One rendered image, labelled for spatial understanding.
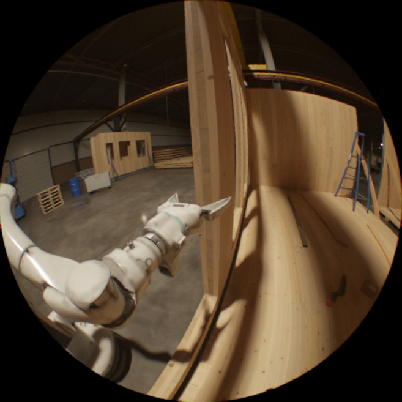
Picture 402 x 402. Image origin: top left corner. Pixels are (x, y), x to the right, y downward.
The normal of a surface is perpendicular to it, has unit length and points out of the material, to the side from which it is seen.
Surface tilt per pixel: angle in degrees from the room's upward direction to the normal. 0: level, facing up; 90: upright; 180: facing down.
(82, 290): 10
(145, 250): 40
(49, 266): 29
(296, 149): 90
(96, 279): 8
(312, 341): 0
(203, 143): 90
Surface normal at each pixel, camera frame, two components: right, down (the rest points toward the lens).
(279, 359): -0.06, -0.93
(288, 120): -0.36, 0.37
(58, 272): 0.44, -0.85
